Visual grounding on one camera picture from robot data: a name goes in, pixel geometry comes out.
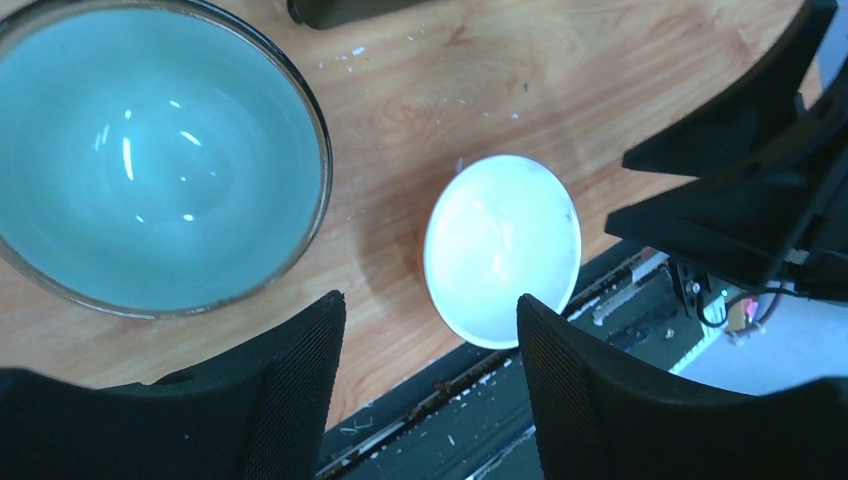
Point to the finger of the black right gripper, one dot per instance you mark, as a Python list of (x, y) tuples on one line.
[(780, 214), (751, 112)]

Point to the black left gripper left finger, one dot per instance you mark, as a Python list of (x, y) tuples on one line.
[(255, 411)]

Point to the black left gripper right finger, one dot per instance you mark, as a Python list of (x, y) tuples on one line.
[(601, 413)]

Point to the white orange bowl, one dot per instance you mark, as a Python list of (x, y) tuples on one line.
[(504, 226)]

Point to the celadon green bowl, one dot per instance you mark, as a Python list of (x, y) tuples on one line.
[(158, 158)]

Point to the black wire dish rack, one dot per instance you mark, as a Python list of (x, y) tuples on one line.
[(327, 14)]

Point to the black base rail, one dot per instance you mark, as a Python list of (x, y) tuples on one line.
[(472, 422)]

